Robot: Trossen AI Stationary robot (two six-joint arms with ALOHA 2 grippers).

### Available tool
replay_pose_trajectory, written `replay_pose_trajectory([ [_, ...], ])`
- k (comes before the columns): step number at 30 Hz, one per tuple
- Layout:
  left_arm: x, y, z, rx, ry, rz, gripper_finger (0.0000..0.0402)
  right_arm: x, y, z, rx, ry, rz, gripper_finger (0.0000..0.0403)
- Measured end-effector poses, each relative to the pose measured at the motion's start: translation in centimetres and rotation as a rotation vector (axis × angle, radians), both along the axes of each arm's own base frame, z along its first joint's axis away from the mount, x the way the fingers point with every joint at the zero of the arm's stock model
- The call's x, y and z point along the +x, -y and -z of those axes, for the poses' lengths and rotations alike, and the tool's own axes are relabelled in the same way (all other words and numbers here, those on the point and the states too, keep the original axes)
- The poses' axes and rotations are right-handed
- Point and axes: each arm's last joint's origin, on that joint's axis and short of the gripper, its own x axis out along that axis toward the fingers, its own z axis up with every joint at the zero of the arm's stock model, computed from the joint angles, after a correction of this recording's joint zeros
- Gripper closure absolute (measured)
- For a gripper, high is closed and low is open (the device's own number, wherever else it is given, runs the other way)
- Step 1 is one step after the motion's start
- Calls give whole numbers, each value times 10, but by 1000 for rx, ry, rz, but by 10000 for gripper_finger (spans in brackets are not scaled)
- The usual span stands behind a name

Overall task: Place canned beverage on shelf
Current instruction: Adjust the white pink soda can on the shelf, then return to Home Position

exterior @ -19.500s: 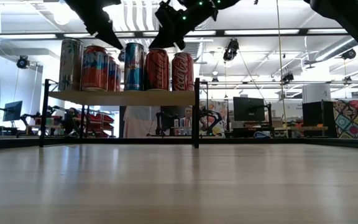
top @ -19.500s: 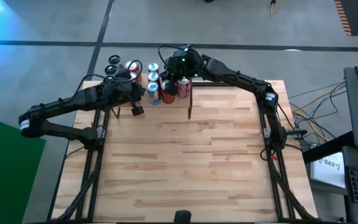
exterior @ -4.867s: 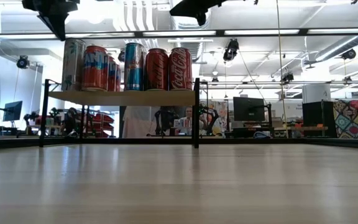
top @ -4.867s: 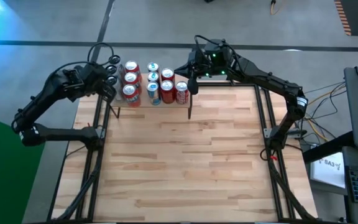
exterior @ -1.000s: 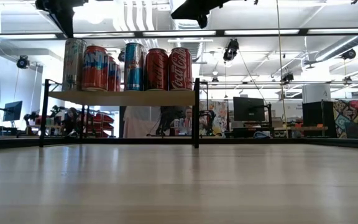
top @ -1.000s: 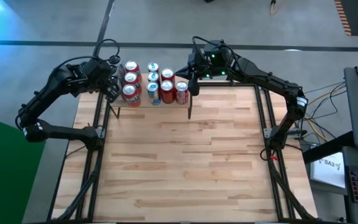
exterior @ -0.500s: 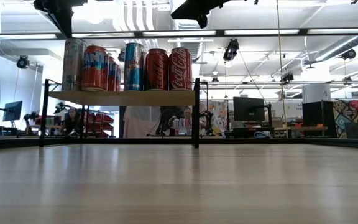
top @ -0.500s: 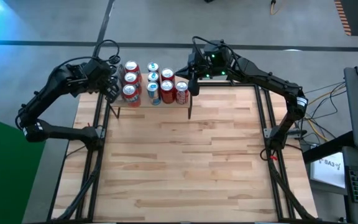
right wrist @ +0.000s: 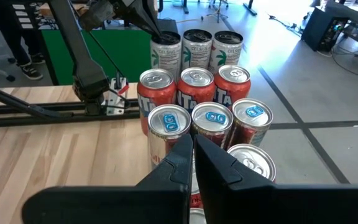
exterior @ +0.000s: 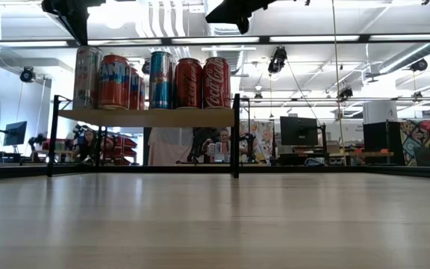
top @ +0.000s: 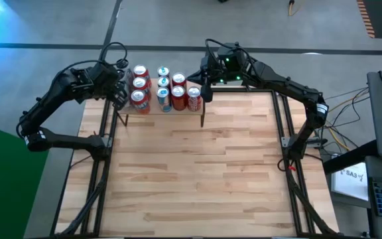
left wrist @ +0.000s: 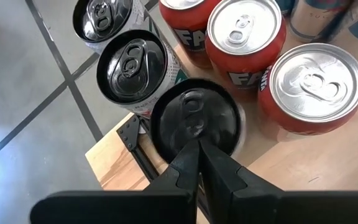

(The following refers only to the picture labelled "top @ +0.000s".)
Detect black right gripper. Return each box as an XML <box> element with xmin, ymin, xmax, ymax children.
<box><xmin>186</xmin><ymin>42</ymin><xmax>250</xmax><ymax>103</ymax></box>

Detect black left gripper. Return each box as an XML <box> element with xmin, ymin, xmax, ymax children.
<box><xmin>101</xmin><ymin>62</ymin><xmax>129</xmax><ymax>112</ymax></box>

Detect red soda can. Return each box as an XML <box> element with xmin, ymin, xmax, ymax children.
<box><xmin>186</xmin><ymin>86</ymin><xmax>202</xmax><ymax>112</ymax></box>
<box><xmin>130</xmin><ymin>89</ymin><xmax>151</xmax><ymax>116</ymax></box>
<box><xmin>171</xmin><ymin>85</ymin><xmax>188</xmax><ymax>112</ymax></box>

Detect red Coca-Cola can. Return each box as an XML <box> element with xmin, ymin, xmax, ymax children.
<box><xmin>171</xmin><ymin>72</ymin><xmax>188</xmax><ymax>89</ymax></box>

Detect orange Fanta can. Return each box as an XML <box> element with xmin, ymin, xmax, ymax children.
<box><xmin>132</xmin><ymin>76</ymin><xmax>152</xmax><ymax>96</ymax></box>
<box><xmin>133</xmin><ymin>64</ymin><xmax>152</xmax><ymax>82</ymax></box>

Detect silver blue Red Bull can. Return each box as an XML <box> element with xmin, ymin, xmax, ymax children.
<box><xmin>157</xmin><ymin>65</ymin><xmax>171</xmax><ymax>79</ymax></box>
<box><xmin>156</xmin><ymin>86</ymin><xmax>173</xmax><ymax>113</ymax></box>
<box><xmin>157</xmin><ymin>76</ymin><xmax>172</xmax><ymax>90</ymax></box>

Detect wooden shelf black metal legs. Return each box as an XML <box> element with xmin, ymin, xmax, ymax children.
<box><xmin>116</xmin><ymin>78</ymin><xmax>209</xmax><ymax>129</ymax></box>

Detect black power connector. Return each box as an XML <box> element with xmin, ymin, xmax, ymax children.
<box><xmin>306</xmin><ymin>138</ymin><xmax>328</xmax><ymax>147</ymax></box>

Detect green floor mat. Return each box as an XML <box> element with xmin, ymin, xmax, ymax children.
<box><xmin>0</xmin><ymin>121</ymin><xmax>50</xmax><ymax>239</ymax></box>

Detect black desk beam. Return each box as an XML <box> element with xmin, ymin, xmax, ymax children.
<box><xmin>322</xmin><ymin>139</ymin><xmax>379</xmax><ymax>175</ymax></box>

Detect white SA3 sign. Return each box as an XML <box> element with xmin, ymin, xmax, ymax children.
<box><xmin>330</xmin><ymin>161</ymin><xmax>370</xmax><ymax>202</ymax></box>

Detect black camera cable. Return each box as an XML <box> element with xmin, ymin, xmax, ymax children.
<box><xmin>53</xmin><ymin>42</ymin><xmax>129</xmax><ymax>84</ymax></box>
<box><xmin>205</xmin><ymin>39</ymin><xmax>233</xmax><ymax>67</ymax></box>

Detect yellow cable black plug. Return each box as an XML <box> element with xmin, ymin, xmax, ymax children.
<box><xmin>288</xmin><ymin>0</ymin><xmax>303</xmax><ymax>17</ymax></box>

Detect yellow floor cable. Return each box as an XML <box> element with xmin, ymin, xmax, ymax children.
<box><xmin>310</xmin><ymin>88</ymin><xmax>371</xmax><ymax>152</ymax></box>

